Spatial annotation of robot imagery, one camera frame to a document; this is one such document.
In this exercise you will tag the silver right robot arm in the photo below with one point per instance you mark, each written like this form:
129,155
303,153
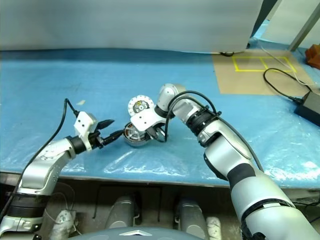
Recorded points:
225,150

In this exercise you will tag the white robot foot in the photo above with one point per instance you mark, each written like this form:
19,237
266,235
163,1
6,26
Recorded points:
63,223
213,227

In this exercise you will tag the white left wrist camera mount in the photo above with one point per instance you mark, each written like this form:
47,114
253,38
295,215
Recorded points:
83,122

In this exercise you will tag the white right robot foot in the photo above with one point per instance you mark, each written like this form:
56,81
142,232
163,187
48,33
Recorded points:
213,227

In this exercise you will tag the grey metal post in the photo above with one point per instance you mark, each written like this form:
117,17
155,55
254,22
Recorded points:
302,30

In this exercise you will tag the motor housing with copper coils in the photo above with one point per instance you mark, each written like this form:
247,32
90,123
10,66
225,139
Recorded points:
132,141

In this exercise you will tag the grey robot leg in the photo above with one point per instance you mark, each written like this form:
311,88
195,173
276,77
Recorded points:
191,217
123,212

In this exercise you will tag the large white board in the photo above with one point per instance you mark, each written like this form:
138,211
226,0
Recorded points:
125,22

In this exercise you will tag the brown cardboard sheet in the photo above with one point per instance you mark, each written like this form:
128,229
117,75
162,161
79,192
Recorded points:
240,82

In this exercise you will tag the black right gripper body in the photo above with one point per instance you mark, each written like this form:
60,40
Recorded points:
155,133

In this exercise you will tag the silver motor rotor disc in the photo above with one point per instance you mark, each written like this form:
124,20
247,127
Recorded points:
132,103

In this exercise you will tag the white panel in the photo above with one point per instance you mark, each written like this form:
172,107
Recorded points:
282,22

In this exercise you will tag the grey right robot leg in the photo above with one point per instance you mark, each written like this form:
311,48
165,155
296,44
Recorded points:
191,217

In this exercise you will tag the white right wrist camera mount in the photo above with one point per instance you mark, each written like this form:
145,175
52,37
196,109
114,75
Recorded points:
145,120

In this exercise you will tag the grey left robot leg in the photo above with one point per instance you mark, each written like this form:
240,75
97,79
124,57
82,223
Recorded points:
123,212

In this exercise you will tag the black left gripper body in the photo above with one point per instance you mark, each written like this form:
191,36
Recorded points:
96,140

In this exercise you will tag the yellow tape outline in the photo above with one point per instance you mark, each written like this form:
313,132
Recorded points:
250,70

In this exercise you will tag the small white paper scrap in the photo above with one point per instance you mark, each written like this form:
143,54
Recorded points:
81,102

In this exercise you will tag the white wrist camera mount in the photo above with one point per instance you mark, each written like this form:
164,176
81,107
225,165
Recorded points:
145,120
83,122

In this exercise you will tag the white left robot foot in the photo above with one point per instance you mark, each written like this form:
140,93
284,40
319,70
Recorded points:
63,223

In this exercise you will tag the black power adapter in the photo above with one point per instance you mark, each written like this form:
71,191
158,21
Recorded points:
310,105

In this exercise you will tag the grey robot torso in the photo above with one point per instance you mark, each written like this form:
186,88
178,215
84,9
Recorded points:
135,232

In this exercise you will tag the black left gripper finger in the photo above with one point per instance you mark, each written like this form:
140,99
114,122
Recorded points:
106,123
112,137

